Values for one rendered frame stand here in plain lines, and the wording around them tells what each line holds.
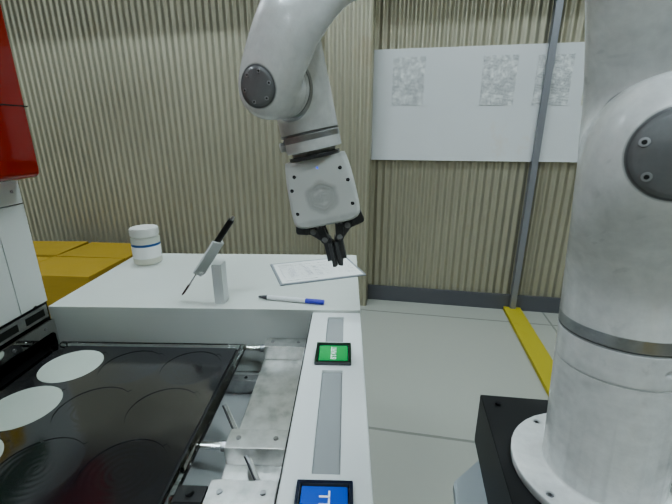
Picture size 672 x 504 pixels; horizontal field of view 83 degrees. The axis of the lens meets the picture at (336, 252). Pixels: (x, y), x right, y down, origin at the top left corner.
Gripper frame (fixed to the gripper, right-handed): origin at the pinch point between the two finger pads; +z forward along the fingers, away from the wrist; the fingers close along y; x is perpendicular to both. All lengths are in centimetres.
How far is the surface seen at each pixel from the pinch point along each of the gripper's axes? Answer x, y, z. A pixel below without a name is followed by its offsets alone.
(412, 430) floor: 84, 9, 116
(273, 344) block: 6.4, -16.2, 17.9
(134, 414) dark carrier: -12.1, -33.3, 15.2
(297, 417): -18.9, -7.3, 14.4
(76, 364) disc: 0, -50, 12
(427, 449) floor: 73, 13, 117
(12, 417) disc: -13, -50, 12
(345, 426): -20.3, -1.5, 15.6
